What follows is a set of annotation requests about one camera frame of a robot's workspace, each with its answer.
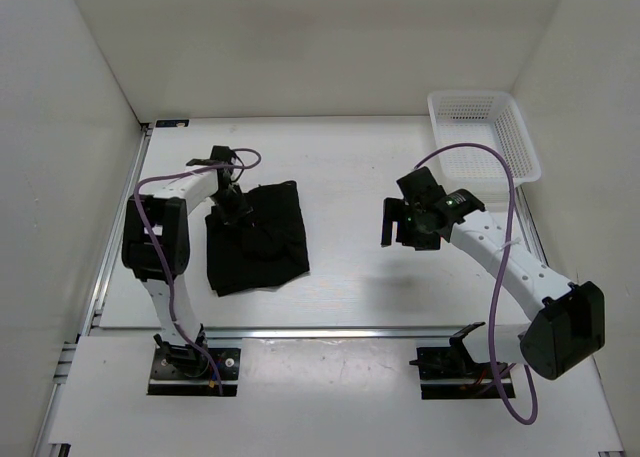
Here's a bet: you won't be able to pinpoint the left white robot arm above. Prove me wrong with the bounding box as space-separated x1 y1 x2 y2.
121 146 262 389

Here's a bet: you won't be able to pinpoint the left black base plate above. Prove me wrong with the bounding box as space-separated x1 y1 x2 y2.
147 346 241 397

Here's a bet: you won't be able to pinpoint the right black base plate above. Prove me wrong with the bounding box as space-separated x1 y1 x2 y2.
409 347 500 400

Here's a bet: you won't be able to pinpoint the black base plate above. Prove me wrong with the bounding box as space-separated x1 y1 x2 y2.
409 347 500 400
147 346 241 397

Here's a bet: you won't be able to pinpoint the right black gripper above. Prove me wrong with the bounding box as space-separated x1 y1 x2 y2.
381 197 442 251

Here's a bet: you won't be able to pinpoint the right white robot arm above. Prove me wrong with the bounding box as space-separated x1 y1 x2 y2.
381 168 605 380

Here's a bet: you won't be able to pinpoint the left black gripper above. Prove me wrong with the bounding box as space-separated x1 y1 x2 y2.
210 184 252 233

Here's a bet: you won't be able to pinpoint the black shorts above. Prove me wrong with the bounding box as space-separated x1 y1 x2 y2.
205 180 310 297

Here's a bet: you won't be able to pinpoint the white plastic basket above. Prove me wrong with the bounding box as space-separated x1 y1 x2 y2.
427 90 541 192

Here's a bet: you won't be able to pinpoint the aluminium rail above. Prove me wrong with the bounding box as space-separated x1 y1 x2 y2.
79 325 531 342

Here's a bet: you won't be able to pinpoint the blue label sticker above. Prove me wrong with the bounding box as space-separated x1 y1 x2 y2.
155 119 190 128

